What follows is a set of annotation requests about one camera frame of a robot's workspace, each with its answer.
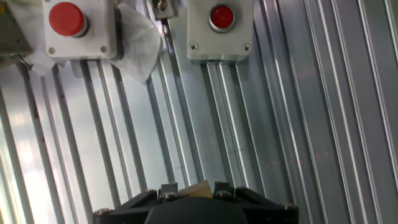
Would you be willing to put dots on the white crumpled tissue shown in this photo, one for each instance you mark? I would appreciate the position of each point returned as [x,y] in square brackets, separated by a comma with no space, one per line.
[140,46]

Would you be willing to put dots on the small wooden cube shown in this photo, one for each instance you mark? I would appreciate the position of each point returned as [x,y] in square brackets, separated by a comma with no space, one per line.
[197,190]

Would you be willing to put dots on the grey box flat red button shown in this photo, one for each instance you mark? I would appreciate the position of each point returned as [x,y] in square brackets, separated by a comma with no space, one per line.
[220,43]

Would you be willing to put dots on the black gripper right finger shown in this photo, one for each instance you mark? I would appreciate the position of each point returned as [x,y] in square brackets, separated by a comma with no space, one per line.
[264,210]

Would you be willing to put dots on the grey box red mushroom button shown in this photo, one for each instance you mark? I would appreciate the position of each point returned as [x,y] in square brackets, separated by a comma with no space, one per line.
[77,40]

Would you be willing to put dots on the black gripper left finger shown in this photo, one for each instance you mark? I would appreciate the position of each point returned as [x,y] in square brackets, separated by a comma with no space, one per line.
[130,207]

